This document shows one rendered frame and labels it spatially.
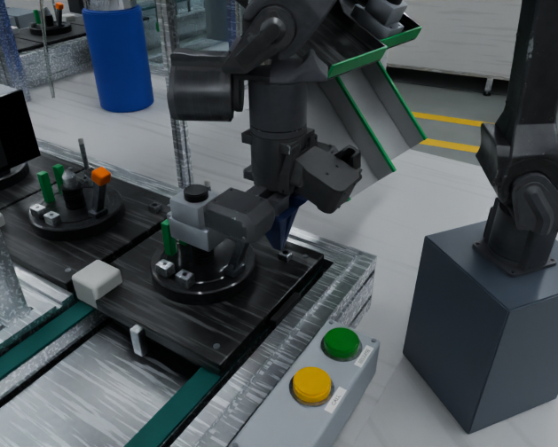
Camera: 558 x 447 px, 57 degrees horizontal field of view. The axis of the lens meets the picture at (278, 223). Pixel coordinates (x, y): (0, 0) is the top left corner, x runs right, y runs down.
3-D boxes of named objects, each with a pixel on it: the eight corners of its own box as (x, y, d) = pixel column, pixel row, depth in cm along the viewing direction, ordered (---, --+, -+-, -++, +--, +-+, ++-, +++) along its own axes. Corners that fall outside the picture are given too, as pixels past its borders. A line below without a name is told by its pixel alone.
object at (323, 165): (278, 148, 49) (340, 166, 46) (316, 124, 54) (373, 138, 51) (278, 202, 52) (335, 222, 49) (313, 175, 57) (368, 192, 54)
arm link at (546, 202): (541, 192, 58) (558, 140, 54) (573, 239, 50) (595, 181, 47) (481, 190, 58) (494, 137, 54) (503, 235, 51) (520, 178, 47)
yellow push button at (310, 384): (336, 388, 55) (337, 375, 54) (318, 414, 53) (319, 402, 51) (304, 372, 57) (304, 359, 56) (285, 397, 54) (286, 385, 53)
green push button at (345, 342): (364, 347, 60) (365, 334, 59) (349, 369, 57) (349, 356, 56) (334, 333, 62) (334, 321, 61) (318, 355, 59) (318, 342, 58)
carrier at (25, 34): (101, 35, 188) (95, -3, 181) (45, 49, 171) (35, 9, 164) (58, 26, 199) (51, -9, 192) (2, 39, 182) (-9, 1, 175)
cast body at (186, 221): (230, 236, 67) (227, 189, 63) (208, 253, 64) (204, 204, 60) (181, 217, 70) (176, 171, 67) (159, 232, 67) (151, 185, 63)
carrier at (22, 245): (188, 214, 85) (180, 145, 78) (68, 295, 68) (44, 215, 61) (90, 176, 96) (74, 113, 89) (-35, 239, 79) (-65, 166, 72)
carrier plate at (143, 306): (324, 264, 74) (325, 253, 73) (220, 378, 57) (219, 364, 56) (195, 216, 84) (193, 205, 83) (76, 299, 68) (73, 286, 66)
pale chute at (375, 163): (378, 181, 87) (396, 170, 83) (330, 211, 79) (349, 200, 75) (292, 40, 87) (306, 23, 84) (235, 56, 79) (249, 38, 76)
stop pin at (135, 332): (149, 351, 63) (145, 327, 61) (142, 357, 62) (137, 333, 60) (141, 347, 64) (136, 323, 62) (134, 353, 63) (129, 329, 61)
